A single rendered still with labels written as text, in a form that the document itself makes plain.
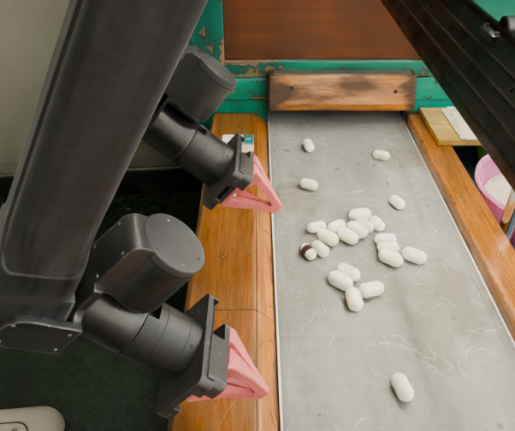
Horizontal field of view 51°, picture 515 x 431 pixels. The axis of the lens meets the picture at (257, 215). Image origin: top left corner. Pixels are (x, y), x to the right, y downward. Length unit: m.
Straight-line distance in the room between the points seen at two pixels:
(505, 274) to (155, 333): 0.52
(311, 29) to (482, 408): 0.77
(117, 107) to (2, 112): 1.97
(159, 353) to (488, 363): 0.42
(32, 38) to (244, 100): 1.10
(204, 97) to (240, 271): 0.26
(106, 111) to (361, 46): 0.91
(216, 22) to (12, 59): 1.17
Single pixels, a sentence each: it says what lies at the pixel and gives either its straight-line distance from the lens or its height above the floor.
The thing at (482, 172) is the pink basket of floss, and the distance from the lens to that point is 1.08.
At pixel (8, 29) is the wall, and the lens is 2.13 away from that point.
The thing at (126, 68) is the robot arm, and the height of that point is 1.17.
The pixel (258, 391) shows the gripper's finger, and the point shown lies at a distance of 0.54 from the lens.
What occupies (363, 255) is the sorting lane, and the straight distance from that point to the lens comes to 0.83.
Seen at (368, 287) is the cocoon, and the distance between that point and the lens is 0.75.
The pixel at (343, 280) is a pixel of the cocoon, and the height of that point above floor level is 0.76.
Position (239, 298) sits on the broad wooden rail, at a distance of 0.71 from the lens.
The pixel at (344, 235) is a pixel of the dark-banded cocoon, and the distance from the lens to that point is 0.84.
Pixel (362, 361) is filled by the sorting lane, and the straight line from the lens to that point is 0.69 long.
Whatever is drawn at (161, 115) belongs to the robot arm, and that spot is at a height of 1.00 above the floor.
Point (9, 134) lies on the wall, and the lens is 2.30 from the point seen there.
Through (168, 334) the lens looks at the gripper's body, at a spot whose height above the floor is 0.92.
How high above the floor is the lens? 1.27
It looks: 36 degrees down
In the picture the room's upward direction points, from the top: straight up
